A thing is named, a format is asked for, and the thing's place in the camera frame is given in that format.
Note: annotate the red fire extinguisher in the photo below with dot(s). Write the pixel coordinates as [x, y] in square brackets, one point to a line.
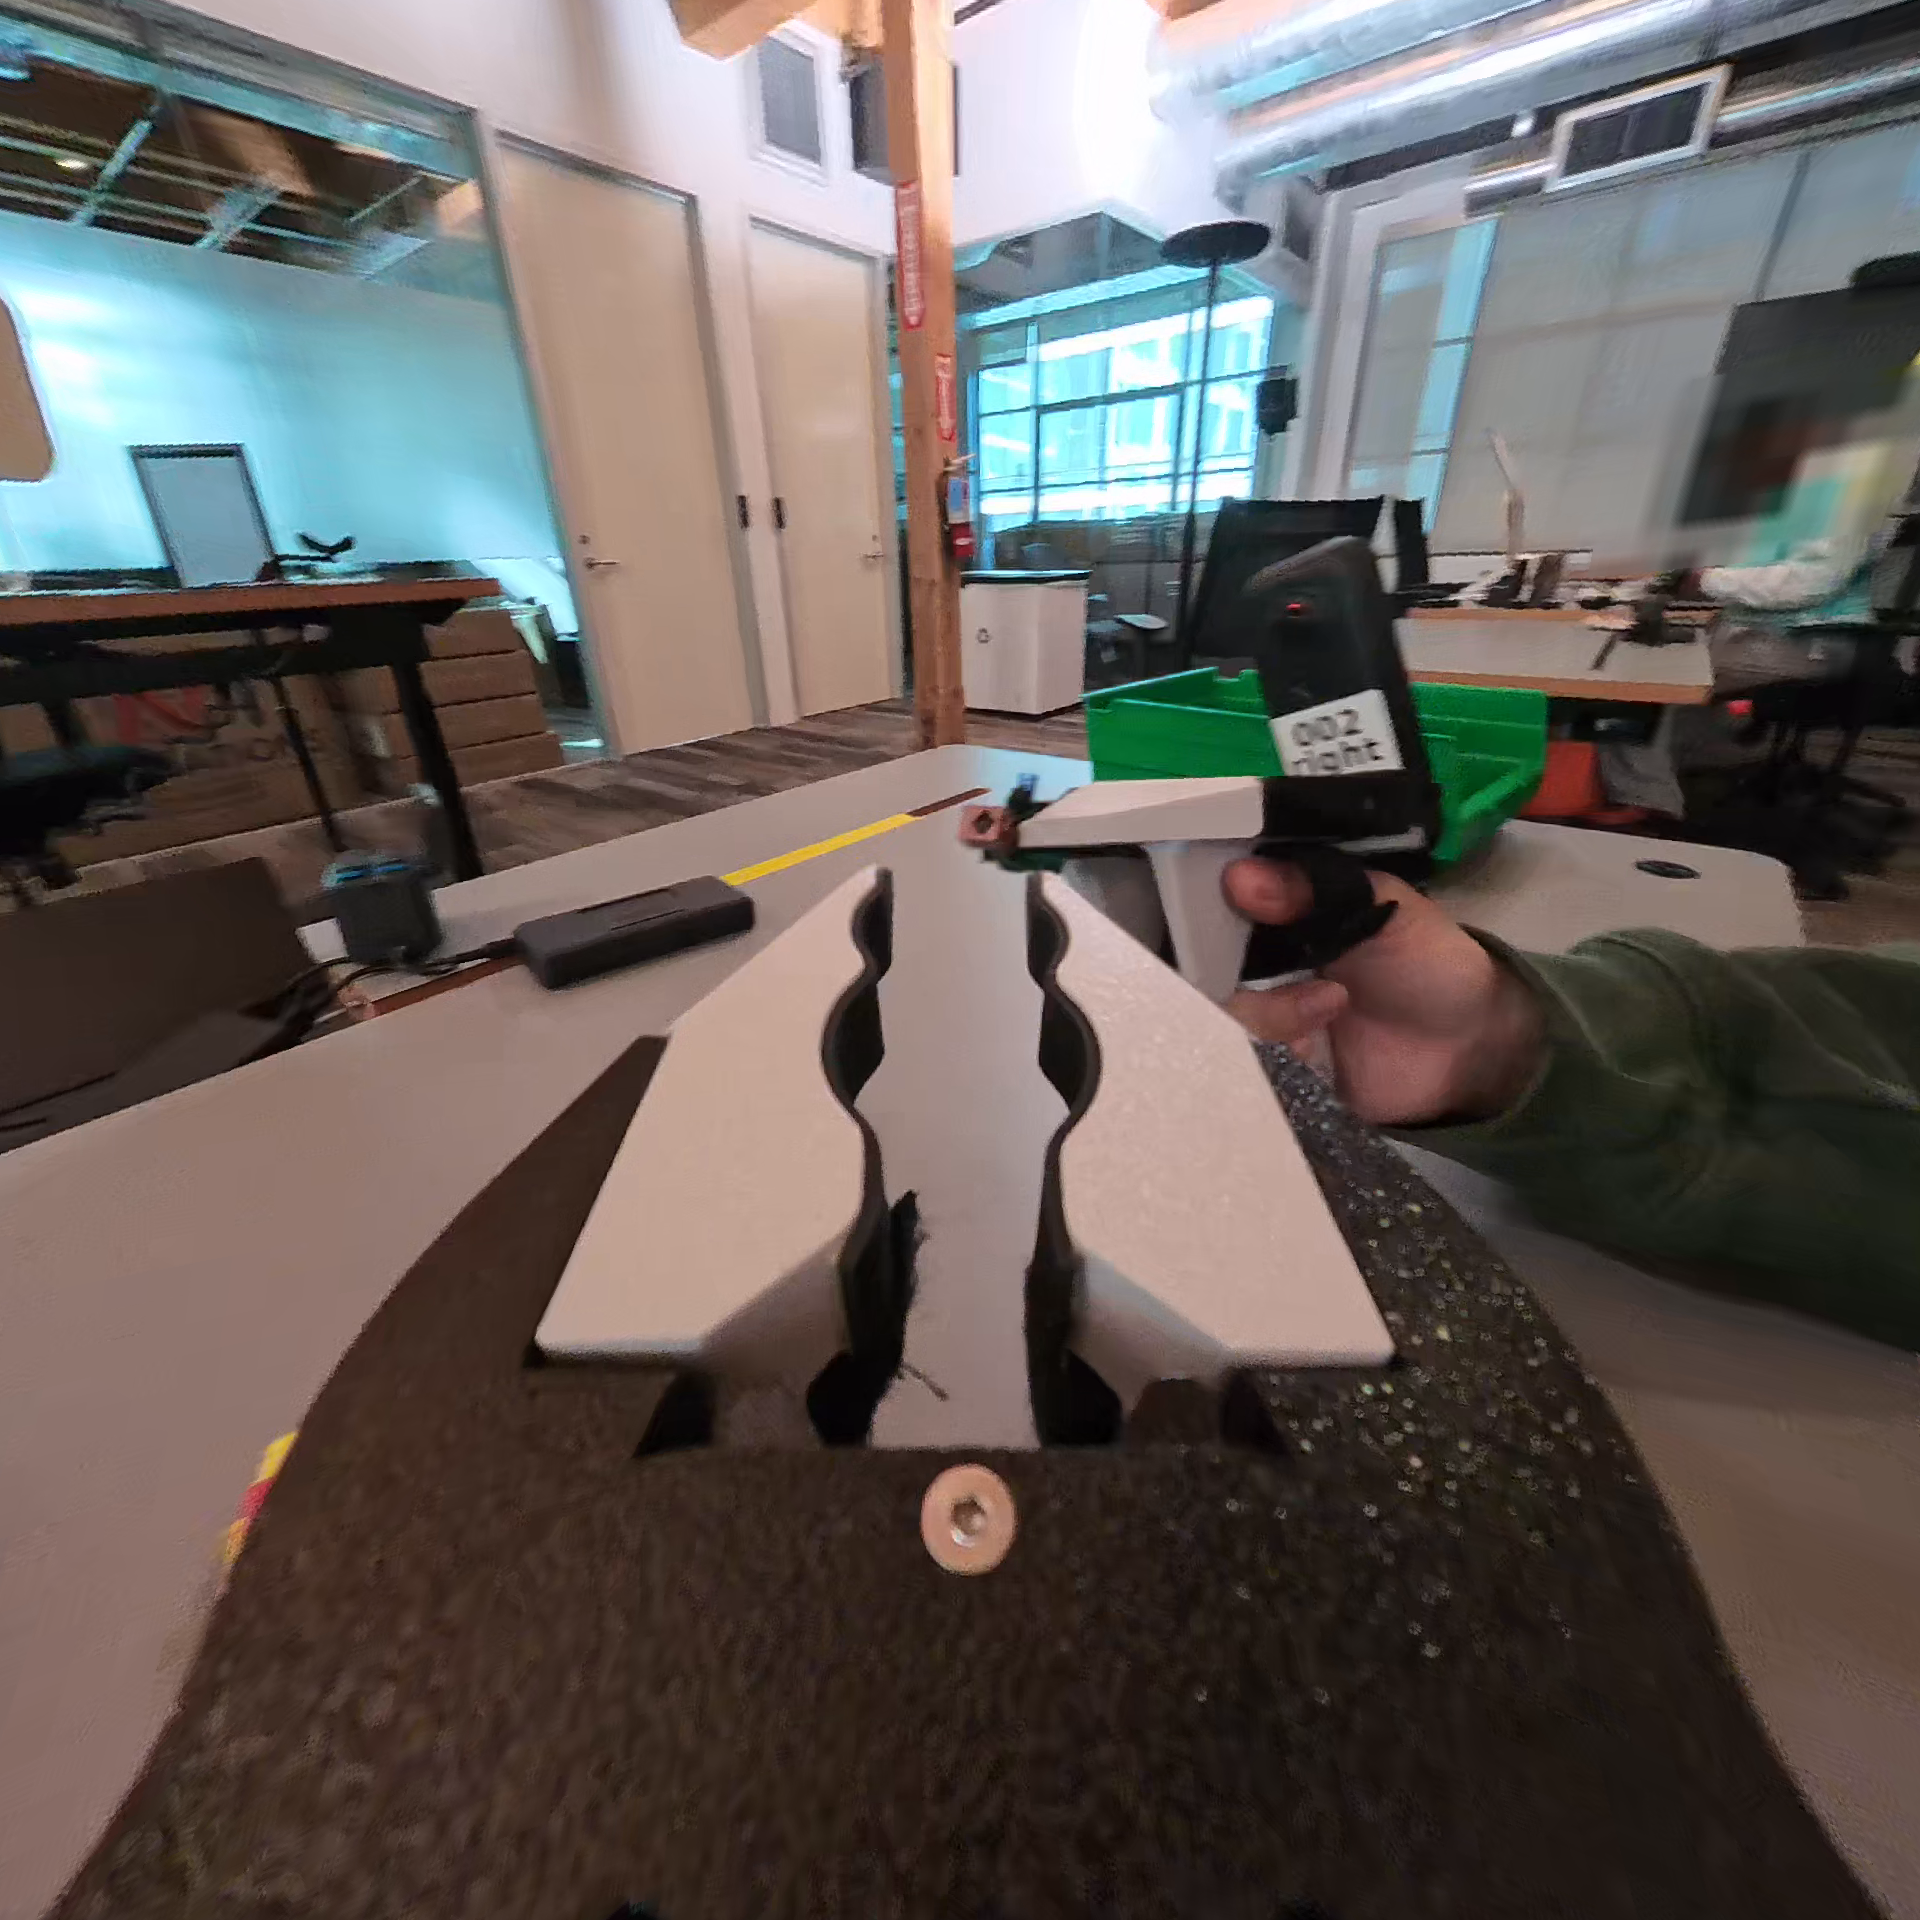
[956, 518]

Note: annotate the small green blue lego assembly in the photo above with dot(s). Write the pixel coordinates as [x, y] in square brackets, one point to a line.
[1002, 828]

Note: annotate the brown chair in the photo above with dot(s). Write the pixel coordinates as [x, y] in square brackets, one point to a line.
[137, 990]

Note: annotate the person's right hand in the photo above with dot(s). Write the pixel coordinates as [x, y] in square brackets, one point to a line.
[1426, 1021]

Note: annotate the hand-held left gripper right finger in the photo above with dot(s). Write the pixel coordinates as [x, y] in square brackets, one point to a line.
[1202, 1186]

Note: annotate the white vent grille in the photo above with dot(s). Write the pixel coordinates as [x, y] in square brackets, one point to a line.
[1637, 128]

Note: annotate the green plastic bin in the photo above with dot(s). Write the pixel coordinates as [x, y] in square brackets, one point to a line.
[1163, 735]
[1501, 758]

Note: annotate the yellow tape strip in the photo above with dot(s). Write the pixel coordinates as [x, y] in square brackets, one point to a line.
[819, 852]

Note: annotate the wooden post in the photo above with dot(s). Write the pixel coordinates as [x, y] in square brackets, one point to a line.
[934, 375]

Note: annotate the yellow pink lego piece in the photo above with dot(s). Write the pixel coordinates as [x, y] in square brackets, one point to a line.
[259, 1501]

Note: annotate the person's right forearm green sleeve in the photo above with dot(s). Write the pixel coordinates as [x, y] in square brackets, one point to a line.
[1725, 1109]

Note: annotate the flat black power bank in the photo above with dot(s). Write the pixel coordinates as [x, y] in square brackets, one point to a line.
[639, 931]

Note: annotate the framed white board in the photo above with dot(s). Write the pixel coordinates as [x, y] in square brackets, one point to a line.
[203, 518]

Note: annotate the black wall screen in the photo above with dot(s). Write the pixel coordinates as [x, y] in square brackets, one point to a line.
[1799, 347]

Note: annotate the stack of cardboard boxes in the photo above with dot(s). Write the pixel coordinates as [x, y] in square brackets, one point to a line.
[482, 704]

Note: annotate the light wooden desk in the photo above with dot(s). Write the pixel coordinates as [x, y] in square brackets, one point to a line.
[1531, 662]

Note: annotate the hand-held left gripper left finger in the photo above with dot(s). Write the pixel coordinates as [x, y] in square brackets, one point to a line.
[705, 1172]

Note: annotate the wooden desk black legs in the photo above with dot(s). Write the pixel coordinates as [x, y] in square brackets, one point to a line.
[226, 605]

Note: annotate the orange bin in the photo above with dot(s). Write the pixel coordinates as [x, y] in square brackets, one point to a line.
[1575, 780]

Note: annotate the cream door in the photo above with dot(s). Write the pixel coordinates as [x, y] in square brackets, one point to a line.
[827, 482]
[630, 451]

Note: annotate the small dark bird figure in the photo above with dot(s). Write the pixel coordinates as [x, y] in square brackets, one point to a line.
[323, 547]

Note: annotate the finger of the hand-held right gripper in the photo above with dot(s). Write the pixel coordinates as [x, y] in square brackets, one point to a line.
[1155, 812]

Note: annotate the black charging dock blue inserts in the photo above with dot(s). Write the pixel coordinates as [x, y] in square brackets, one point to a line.
[382, 908]

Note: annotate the silver ventilation duct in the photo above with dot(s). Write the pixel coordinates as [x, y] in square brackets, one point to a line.
[1426, 76]

